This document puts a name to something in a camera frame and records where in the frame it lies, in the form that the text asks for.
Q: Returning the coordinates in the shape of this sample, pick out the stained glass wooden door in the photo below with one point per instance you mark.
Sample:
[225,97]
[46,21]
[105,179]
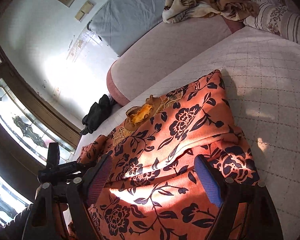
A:
[28,125]

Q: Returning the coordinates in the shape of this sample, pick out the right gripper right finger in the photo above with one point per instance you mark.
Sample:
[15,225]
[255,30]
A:
[260,216]

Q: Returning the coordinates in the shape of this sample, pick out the black cloth pile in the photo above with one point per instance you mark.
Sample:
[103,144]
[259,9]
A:
[98,112]

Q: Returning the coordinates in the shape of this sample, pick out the pink quilted bolster pillow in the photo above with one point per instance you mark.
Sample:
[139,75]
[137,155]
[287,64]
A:
[161,51]

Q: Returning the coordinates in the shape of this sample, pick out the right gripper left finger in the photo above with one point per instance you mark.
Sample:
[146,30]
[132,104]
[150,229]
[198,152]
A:
[46,219]

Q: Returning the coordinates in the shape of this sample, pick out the orange black floral garment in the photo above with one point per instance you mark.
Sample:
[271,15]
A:
[153,190]

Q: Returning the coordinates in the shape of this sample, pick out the beige wall switch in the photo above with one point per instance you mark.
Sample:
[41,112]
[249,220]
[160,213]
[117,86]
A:
[85,9]

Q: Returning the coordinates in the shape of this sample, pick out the brown floral blanket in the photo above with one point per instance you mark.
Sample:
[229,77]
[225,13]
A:
[235,10]

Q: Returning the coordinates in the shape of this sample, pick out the striped floral pillow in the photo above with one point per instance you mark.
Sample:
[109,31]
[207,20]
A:
[280,17]

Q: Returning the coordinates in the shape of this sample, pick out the grey blue cushion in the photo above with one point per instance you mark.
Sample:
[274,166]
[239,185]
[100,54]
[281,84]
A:
[121,23]

